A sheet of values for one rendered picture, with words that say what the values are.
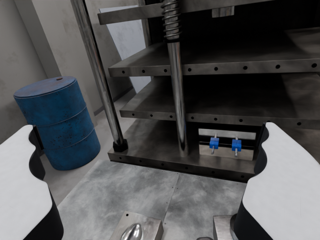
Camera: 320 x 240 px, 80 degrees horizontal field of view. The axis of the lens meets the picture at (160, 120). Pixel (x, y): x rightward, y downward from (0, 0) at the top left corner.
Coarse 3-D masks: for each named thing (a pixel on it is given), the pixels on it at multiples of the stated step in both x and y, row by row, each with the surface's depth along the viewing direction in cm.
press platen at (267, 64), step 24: (192, 48) 116; (216, 48) 106; (240, 48) 98; (264, 48) 92; (288, 48) 86; (312, 48) 81; (120, 72) 100; (144, 72) 96; (168, 72) 91; (192, 72) 87; (216, 72) 83; (240, 72) 80; (264, 72) 77
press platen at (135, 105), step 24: (312, 72) 123; (144, 96) 126; (168, 96) 121; (192, 96) 116; (216, 96) 111; (240, 96) 107; (264, 96) 103; (288, 96) 100; (312, 96) 96; (192, 120) 100; (216, 120) 95; (240, 120) 92; (264, 120) 87; (288, 120) 83; (312, 120) 80
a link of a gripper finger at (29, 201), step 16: (32, 128) 10; (16, 144) 9; (32, 144) 9; (0, 160) 8; (16, 160) 8; (32, 160) 8; (0, 176) 7; (16, 176) 7; (32, 176) 7; (0, 192) 7; (16, 192) 7; (32, 192) 7; (48, 192) 7; (0, 208) 6; (16, 208) 6; (32, 208) 6; (48, 208) 6; (0, 224) 6; (16, 224) 6; (32, 224) 6; (48, 224) 6
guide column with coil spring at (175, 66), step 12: (168, 0) 71; (168, 12) 73; (168, 48) 81; (180, 48) 81; (180, 60) 83; (180, 72) 85; (180, 84) 87; (180, 96) 90; (180, 108) 93; (180, 120) 97; (180, 132) 100; (180, 144) 105
